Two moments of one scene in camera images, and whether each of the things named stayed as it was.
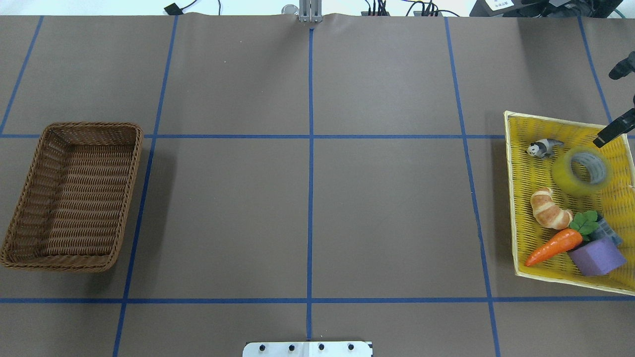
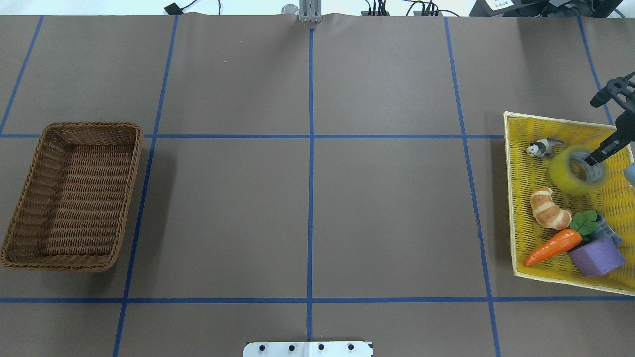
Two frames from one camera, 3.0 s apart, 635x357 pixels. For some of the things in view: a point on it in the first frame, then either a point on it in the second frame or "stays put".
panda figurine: [543, 148] stays put
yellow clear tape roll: [582, 171] stays put
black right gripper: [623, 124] -> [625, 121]
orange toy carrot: [582, 225] stays put
